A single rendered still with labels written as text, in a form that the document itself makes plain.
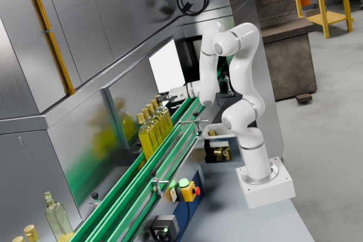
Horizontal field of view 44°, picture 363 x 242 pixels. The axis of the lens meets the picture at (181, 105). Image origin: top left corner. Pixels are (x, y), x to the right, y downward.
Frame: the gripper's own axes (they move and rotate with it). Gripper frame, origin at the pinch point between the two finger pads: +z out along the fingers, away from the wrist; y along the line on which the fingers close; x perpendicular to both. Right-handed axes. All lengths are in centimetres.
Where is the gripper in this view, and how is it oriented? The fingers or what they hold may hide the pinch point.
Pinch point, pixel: (160, 97)
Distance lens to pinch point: 239.5
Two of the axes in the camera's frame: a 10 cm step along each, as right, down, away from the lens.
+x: -2.6, -9.1, -3.3
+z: -9.6, 2.2, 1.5
